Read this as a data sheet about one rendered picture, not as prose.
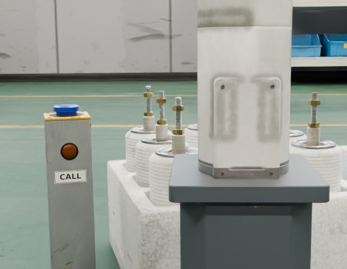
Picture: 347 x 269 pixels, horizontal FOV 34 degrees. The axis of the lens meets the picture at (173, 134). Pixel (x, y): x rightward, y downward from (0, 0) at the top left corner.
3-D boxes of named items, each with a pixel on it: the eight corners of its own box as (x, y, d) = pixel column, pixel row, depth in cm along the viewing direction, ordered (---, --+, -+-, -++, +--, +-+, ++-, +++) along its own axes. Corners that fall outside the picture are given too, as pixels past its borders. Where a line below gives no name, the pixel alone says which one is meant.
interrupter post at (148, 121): (157, 132, 115) (157, 116, 114) (148, 133, 113) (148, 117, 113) (149, 131, 116) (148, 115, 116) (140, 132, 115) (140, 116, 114)
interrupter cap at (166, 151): (196, 149, 96) (196, 145, 96) (207, 158, 89) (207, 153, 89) (152, 151, 95) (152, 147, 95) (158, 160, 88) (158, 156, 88)
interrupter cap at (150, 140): (160, 148, 98) (160, 143, 98) (132, 142, 104) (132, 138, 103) (191, 142, 103) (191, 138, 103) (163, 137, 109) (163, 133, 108)
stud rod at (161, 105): (160, 133, 102) (160, 91, 101) (158, 133, 103) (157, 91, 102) (165, 133, 103) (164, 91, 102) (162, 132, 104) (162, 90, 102)
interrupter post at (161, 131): (161, 144, 102) (161, 125, 101) (152, 142, 103) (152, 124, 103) (171, 142, 103) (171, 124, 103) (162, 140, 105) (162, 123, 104)
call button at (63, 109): (80, 118, 90) (80, 105, 89) (54, 119, 89) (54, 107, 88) (78, 115, 94) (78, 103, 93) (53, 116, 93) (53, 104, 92)
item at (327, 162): (340, 240, 104) (344, 141, 101) (336, 259, 95) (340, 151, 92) (286, 235, 107) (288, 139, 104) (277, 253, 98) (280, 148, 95)
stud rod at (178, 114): (180, 143, 92) (180, 96, 91) (182, 144, 91) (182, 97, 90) (175, 143, 92) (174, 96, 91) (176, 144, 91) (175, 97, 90)
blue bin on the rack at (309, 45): (273, 56, 577) (273, 34, 573) (311, 55, 576) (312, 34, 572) (281, 57, 528) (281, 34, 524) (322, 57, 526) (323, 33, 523)
